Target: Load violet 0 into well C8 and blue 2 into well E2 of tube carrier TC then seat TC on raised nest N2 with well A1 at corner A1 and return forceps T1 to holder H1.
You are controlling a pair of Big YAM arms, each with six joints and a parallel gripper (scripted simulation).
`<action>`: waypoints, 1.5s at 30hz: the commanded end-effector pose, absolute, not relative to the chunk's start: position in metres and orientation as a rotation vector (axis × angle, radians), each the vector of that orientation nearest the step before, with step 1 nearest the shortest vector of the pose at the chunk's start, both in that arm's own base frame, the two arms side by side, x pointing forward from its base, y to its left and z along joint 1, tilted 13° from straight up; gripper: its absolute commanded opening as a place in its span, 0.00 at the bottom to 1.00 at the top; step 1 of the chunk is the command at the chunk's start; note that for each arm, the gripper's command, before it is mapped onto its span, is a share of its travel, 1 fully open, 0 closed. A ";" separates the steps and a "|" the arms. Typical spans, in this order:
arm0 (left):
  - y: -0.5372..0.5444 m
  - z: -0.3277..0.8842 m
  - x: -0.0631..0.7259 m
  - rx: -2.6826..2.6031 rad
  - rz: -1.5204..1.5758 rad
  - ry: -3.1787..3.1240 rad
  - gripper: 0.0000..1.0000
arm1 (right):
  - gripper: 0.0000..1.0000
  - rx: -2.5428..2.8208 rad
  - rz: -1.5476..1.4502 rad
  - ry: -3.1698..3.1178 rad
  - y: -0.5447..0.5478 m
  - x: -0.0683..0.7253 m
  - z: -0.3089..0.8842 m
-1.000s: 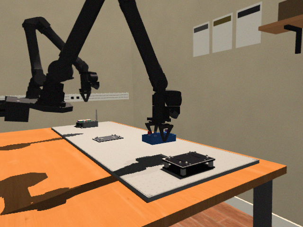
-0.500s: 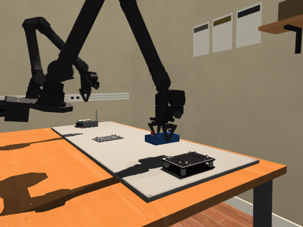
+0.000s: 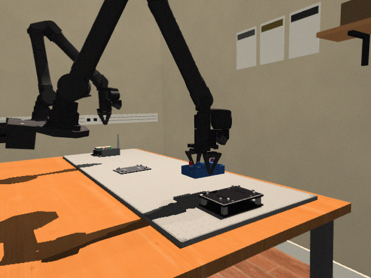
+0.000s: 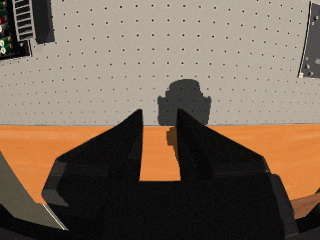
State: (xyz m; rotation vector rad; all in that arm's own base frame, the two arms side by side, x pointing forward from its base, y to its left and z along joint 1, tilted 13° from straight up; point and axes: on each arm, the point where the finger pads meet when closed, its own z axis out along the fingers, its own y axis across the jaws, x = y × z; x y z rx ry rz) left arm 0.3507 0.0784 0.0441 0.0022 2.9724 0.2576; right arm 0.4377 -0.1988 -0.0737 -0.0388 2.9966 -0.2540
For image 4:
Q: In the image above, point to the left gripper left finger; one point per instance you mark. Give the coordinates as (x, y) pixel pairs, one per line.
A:
(106, 154)

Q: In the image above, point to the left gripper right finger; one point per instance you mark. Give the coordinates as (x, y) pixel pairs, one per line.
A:
(215, 155)

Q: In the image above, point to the white perforated base plate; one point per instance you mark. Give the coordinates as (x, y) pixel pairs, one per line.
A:
(224, 62)

